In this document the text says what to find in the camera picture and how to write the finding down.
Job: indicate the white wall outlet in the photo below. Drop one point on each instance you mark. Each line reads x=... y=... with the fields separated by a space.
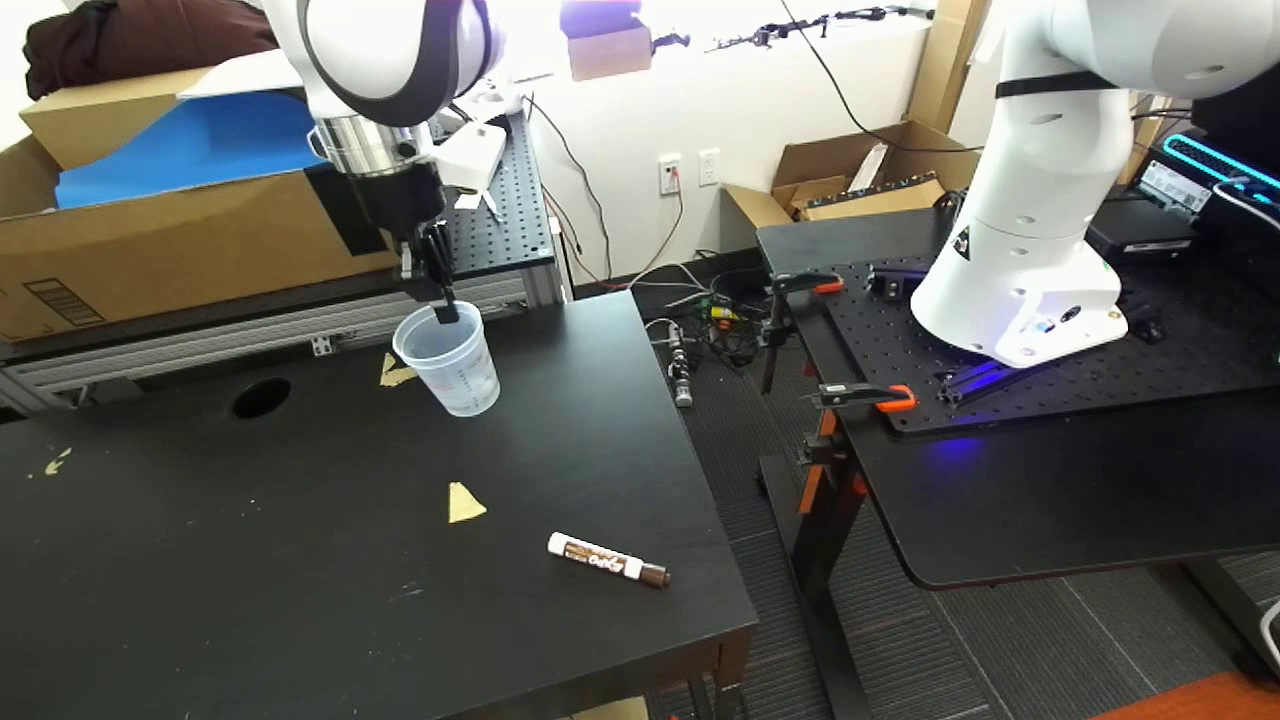
x=670 y=173

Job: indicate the tan triangular tape piece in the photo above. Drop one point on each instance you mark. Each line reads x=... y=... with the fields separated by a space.
x=465 y=507

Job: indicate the large cardboard box blue inside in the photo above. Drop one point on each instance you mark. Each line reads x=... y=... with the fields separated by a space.
x=161 y=243

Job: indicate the black lower platform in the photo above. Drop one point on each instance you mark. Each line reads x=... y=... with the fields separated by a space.
x=1067 y=495

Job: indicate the black computer with blue lights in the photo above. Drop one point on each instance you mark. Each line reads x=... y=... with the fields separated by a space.
x=1222 y=185

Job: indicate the open brown cardboard box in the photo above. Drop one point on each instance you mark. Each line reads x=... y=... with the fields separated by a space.
x=832 y=180

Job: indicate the dark maroon cloth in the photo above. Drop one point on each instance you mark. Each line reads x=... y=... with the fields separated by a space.
x=135 y=43

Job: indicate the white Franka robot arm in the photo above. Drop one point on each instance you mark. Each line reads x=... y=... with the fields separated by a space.
x=1024 y=200

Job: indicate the translucent plastic cup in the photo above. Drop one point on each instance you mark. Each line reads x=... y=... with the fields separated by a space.
x=461 y=375

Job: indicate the purple box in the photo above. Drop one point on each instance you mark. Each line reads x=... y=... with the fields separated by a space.
x=604 y=43

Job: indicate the white marker with dark cap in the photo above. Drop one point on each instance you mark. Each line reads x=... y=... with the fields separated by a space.
x=604 y=558

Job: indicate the torn tan tape piece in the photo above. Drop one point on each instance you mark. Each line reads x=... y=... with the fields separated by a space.
x=394 y=375

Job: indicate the black perforated breadboard base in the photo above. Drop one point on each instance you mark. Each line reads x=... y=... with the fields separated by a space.
x=1174 y=334

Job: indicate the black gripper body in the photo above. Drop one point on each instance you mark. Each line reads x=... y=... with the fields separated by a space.
x=394 y=200

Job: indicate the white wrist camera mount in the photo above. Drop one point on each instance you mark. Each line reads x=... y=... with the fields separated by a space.
x=473 y=158

